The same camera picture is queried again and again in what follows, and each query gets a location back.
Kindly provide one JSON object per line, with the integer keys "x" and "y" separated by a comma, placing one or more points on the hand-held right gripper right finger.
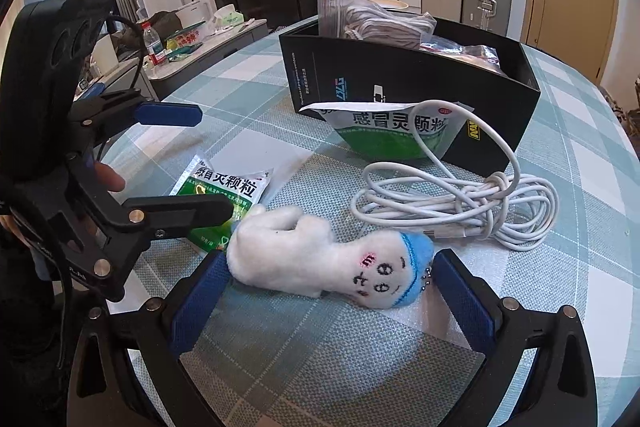
{"x": 465, "y": 304}

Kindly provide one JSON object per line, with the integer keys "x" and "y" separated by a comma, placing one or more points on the red clear glue packet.
{"x": 465, "y": 52}

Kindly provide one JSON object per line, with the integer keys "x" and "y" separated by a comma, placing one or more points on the green white tissue box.
{"x": 227, "y": 17}

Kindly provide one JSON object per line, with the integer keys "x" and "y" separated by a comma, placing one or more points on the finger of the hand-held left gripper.
{"x": 167, "y": 114}
{"x": 190, "y": 212}

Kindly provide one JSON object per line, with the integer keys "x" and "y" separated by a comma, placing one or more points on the white electric kettle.
{"x": 200, "y": 12}

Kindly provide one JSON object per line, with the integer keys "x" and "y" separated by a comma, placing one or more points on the black cardboard box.
{"x": 325, "y": 67}

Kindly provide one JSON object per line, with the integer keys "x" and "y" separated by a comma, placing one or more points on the green white medicine sachet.
{"x": 225, "y": 182}
{"x": 390, "y": 127}

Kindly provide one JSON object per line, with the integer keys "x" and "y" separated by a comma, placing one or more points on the white plush toy blue cap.
{"x": 300, "y": 257}

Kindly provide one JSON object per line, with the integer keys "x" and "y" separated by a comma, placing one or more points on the person's left hand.
{"x": 110, "y": 179}

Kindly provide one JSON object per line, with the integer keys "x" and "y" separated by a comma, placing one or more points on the grey side cabinet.
{"x": 210, "y": 57}

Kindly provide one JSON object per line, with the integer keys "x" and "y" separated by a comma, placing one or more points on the plastic bottle red label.
{"x": 155, "y": 44}

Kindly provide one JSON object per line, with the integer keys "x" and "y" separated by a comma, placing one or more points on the red printed snack bag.
{"x": 187, "y": 38}

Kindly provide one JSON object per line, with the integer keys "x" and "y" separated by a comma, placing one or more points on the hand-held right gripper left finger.
{"x": 197, "y": 307}

